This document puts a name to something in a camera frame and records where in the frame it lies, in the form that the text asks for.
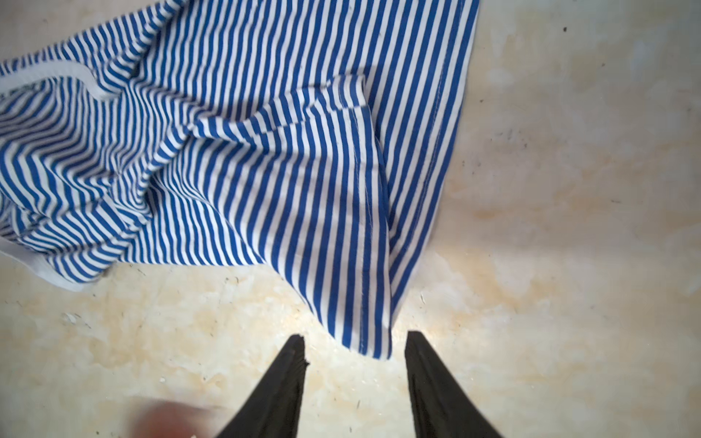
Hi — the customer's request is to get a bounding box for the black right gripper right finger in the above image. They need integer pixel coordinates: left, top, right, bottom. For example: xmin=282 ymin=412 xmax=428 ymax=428
xmin=405 ymin=331 xmax=500 ymax=437

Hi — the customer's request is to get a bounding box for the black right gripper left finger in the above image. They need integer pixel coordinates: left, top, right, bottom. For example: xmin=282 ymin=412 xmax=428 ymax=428
xmin=218 ymin=334 xmax=309 ymax=438

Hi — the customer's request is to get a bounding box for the blue white striped tank top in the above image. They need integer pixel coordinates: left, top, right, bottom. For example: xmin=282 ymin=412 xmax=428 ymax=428
xmin=1 ymin=1 xmax=479 ymax=359

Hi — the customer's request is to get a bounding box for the pink ribbed tank top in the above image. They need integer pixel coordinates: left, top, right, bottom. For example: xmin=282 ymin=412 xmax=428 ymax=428
xmin=128 ymin=401 xmax=217 ymax=438

